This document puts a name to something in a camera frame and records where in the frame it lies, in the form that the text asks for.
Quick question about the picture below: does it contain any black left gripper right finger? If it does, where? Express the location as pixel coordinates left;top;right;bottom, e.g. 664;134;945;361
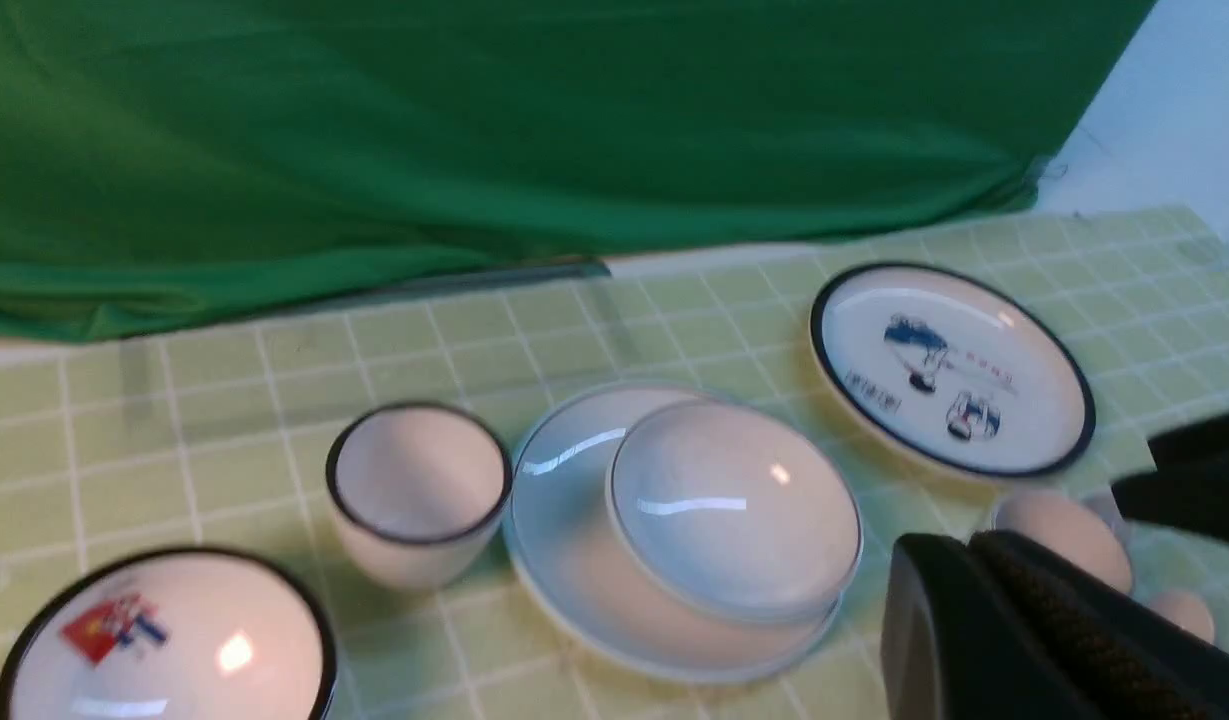
968;530;1229;719

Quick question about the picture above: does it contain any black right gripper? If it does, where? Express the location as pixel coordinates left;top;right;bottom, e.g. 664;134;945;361
1111;410;1229;546

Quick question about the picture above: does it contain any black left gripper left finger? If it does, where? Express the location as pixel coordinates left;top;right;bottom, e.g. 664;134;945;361
880;533;1102;719

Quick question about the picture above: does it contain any white spoon with label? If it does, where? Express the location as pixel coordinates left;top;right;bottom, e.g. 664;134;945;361
984;489;1134;593

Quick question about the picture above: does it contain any plain light blue bowl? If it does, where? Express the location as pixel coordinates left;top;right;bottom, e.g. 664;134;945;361
603;401;864;624

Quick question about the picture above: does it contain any plain white ceramic spoon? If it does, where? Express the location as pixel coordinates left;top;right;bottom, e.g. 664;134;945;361
1145;589;1215;644

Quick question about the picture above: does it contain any black-rimmed illustrated plate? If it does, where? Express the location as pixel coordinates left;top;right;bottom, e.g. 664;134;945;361
807;260;1097;482

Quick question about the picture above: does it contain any green checkered tablecloth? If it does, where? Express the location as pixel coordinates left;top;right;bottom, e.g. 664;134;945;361
0;208;1229;719

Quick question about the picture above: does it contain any plain light blue plate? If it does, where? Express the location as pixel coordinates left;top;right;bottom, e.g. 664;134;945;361
504;381;844;686

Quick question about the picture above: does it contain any black-rimmed white cup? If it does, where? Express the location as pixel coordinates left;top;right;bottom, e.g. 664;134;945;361
323;401;512;592

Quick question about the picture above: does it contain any black-rimmed illustrated bowl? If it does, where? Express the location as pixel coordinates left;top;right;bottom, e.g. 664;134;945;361
0;544;338;719

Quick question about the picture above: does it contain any green backdrop cloth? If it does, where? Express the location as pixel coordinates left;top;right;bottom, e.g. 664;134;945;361
0;1;1153;342

